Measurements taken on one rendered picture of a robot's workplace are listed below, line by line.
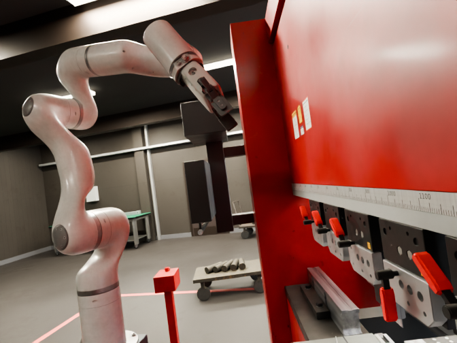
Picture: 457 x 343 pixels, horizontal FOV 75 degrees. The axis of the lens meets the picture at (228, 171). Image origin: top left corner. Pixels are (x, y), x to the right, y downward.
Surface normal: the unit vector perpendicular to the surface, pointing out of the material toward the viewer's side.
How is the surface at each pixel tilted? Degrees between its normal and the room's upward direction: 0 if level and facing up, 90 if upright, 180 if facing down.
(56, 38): 90
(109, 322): 90
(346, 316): 90
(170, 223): 90
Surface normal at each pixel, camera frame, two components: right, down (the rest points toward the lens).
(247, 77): -0.03, -0.03
